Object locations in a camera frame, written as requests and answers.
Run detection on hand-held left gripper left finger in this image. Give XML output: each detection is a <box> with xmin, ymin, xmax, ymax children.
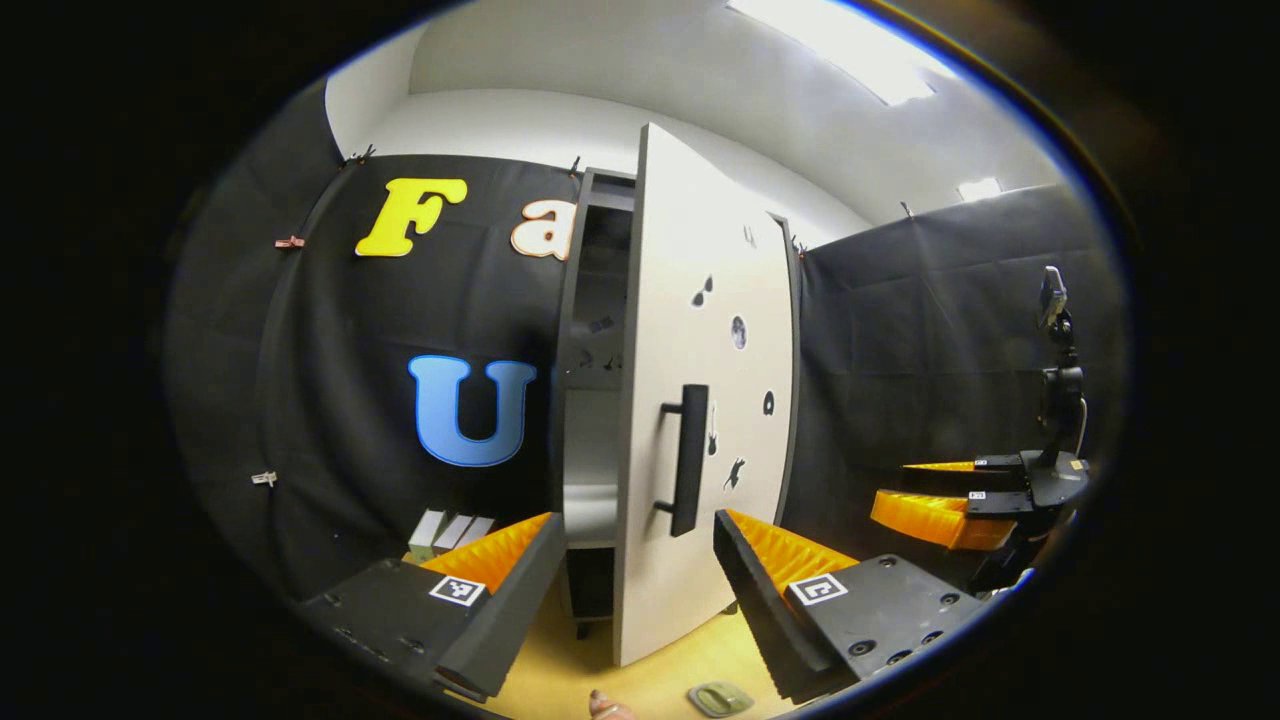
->
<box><xmin>295</xmin><ymin>512</ymin><xmax>567</xmax><ymax>704</ymax></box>

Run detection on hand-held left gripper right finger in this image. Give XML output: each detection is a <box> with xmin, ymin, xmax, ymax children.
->
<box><xmin>712</xmin><ymin>508</ymin><xmax>1001</xmax><ymax>706</ymax></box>

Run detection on long ceiling light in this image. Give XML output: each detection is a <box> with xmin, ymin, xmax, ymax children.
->
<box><xmin>728</xmin><ymin>0</ymin><xmax>936</xmax><ymax>106</ymax></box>

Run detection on black door handle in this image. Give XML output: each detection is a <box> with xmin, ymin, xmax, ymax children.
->
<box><xmin>653</xmin><ymin>384</ymin><xmax>710</xmax><ymax>538</ymax></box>

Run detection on black backdrop cloth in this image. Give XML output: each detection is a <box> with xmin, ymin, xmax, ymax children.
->
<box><xmin>165</xmin><ymin>80</ymin><xmax>1116</xmax><ymax>601</ymax></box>

